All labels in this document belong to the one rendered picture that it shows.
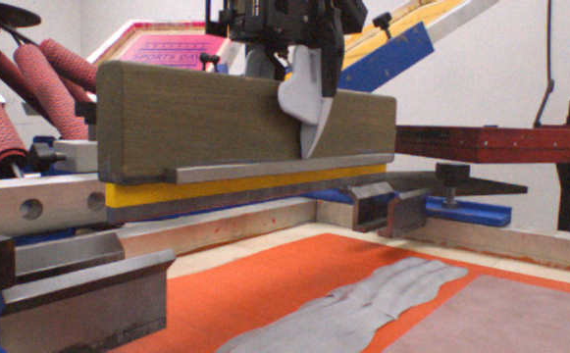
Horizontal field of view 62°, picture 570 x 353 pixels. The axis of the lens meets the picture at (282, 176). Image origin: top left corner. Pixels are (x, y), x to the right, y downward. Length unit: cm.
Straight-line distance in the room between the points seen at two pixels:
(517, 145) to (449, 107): 118
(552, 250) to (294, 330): 35
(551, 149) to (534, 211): 100
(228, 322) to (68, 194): 24
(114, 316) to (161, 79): 14
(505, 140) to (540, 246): 71
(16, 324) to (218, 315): 17
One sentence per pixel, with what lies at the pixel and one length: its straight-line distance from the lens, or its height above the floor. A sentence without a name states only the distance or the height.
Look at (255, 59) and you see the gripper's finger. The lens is 42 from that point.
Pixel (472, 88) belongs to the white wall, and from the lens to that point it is 245.
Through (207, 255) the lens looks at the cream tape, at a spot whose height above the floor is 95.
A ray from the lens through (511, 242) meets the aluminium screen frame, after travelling 62.
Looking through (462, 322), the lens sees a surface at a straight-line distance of 41.
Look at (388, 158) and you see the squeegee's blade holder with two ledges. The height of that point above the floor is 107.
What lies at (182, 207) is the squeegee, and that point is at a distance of 34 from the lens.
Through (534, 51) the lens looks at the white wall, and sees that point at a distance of 241.
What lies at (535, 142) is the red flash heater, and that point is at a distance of 138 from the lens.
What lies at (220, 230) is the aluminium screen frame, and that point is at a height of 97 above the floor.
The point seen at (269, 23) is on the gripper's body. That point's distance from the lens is 35.
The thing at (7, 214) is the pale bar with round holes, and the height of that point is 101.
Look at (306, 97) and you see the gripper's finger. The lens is 39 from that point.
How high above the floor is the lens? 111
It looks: 7 degrees down
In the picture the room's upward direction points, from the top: 2 degrees clockwise
